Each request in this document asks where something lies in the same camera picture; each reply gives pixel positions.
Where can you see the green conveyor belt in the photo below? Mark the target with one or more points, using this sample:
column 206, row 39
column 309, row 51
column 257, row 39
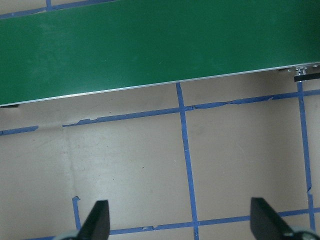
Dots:
column 150, row 50

